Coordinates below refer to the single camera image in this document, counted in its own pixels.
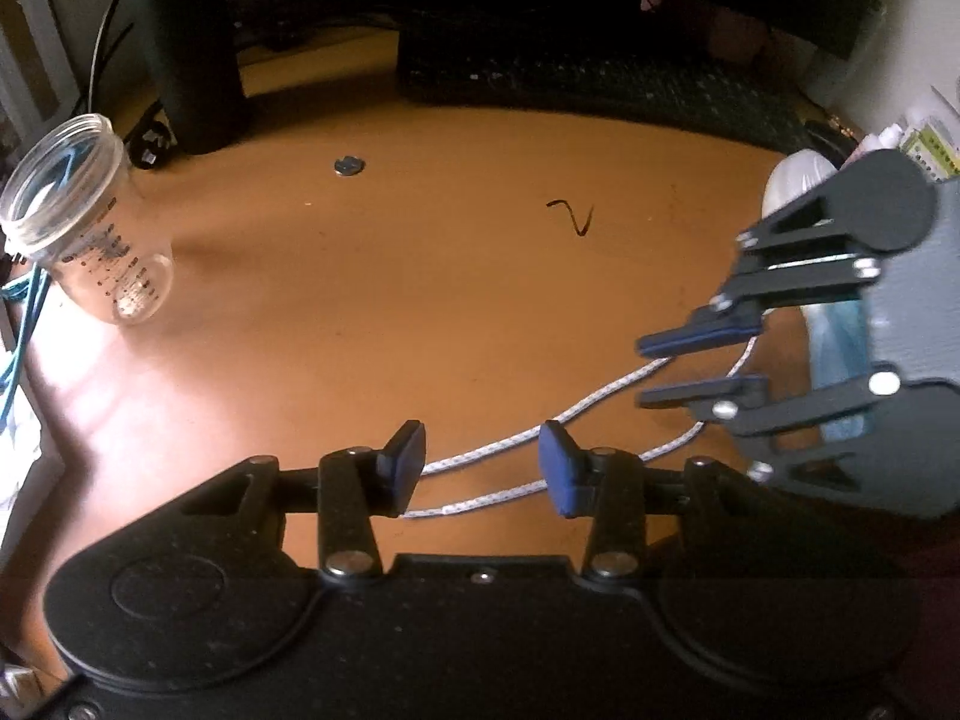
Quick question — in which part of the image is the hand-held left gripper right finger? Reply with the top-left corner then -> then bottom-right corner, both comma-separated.
538,418 -> 797,587

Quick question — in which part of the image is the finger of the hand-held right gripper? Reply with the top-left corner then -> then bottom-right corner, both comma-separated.
636,369 -> 905,502
636,171 -> 884,359

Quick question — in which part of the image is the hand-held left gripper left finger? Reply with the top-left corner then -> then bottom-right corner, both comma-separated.
176,418 -> 428,584

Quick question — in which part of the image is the white speckled shoelace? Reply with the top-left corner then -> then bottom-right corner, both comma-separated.
403,333 -> 760,520

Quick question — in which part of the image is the green and white box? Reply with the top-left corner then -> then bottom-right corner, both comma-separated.
898,114 -> 960,182

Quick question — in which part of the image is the black computer mouse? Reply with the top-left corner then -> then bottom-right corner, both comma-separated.
805,120 -> 860,167

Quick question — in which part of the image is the black keyboard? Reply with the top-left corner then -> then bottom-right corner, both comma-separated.
394,13 -> 820,156

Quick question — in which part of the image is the white crumpled cloth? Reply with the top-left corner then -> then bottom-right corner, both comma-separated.
0,388 -> 47,515

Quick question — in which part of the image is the clear plastic measuring cup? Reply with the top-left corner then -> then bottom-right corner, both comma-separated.
0,112 -> 176,326

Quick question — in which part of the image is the black power plug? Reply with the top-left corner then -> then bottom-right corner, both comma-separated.
123,100 -> 178,170

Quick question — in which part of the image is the black water bottle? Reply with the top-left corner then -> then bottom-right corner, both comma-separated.
112,0 -> 253,156

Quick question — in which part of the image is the blue cable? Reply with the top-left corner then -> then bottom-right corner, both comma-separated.
0,268 -> 55,407

